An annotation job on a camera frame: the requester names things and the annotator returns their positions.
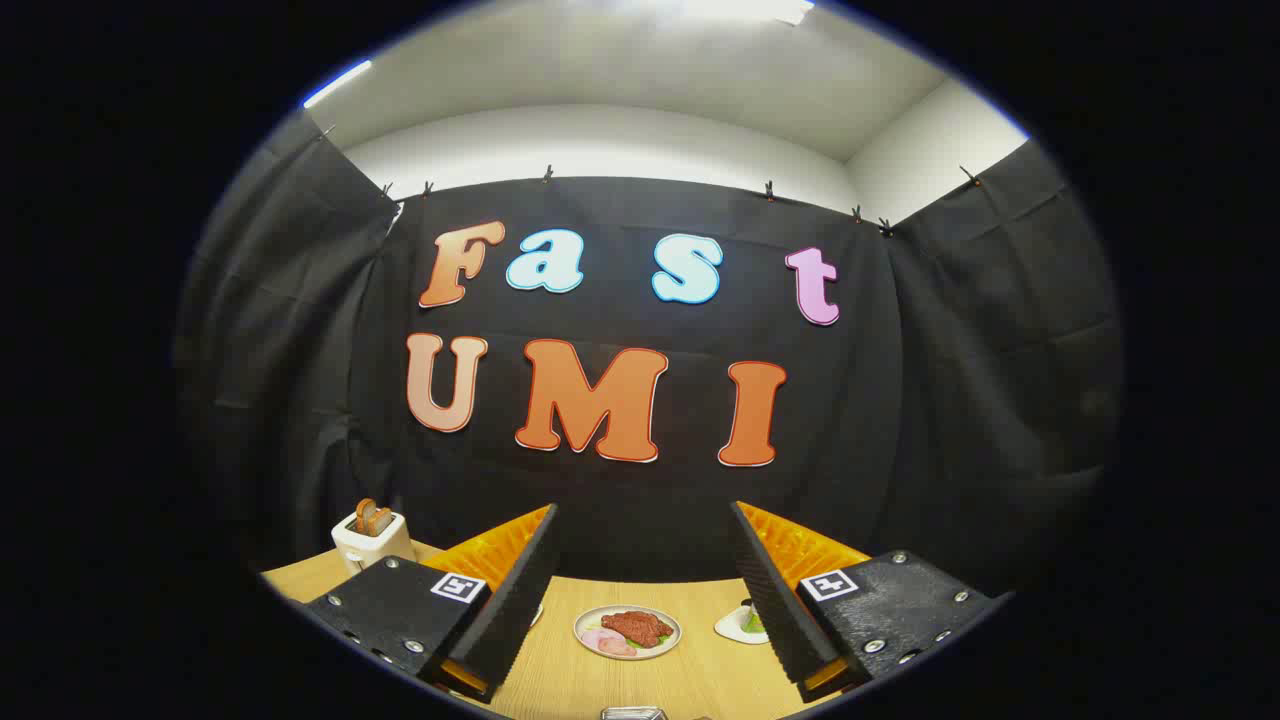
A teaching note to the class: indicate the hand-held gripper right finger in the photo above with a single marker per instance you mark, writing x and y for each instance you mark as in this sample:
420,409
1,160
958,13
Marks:
780,620

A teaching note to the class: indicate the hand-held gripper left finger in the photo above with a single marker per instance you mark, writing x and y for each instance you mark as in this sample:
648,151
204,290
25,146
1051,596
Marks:
515,610

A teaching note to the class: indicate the green label bottle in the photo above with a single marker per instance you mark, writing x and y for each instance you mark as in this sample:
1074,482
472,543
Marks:
753,622

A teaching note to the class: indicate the small white dish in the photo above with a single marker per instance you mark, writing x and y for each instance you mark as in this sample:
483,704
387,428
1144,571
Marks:
730,628

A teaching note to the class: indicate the white oval plate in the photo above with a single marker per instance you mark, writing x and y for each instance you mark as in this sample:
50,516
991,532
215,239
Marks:
588,622

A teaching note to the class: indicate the pale pink ham slice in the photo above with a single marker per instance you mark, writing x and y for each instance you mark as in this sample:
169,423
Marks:
594,637

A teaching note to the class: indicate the red pink meat slice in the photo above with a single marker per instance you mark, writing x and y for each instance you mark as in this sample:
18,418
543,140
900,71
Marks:
618,648

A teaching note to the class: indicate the brown grilled steak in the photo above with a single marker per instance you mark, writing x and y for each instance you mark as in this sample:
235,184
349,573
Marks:
637,628

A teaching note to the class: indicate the cream white toaster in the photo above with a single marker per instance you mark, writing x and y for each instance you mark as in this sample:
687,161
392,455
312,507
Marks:
372,548

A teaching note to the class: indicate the pale toast slice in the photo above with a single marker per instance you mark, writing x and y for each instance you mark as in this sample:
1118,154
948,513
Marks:
383,521

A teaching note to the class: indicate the brown toast slice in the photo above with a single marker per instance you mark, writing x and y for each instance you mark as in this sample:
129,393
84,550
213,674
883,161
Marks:
365,515

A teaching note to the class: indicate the row of black cloth clips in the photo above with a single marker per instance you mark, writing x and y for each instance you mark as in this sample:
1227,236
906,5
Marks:
548,173

